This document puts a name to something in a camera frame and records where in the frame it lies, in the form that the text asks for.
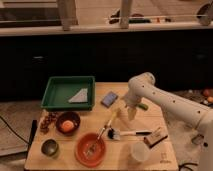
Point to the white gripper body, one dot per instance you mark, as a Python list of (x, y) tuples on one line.
[(131, 112)]

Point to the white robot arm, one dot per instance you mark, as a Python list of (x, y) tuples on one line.
[(194, 114)]

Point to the green plastic tray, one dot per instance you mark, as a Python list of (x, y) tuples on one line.
[(60, 89)]

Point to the blue sponge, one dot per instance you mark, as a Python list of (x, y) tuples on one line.
[(109, 99)]

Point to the black dish brush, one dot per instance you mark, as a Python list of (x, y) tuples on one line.
[(116, 134)]

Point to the small wooden block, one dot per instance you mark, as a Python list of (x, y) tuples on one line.
[(155, 137)]

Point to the white cup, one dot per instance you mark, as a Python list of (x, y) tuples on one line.
[(139, 151)]

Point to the grey triangular cloth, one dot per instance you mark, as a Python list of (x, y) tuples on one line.
[(80, 97)]

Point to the metal whisk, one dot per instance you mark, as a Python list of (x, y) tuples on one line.
[(92, 147)]

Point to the orange bowl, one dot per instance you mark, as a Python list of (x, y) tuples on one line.
[(81, 147)]

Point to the dark brown bowl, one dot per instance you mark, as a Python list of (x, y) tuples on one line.
[(72, 116)]

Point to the orange fruit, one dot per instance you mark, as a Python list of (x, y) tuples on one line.
[(67, 126)]

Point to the brown grape bunch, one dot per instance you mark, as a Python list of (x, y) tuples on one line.
[(50, 118)]

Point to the small metal cup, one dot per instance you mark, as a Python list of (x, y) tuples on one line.
[(50, 147)]

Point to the black flat bar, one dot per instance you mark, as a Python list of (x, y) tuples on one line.
[(32, 134)]

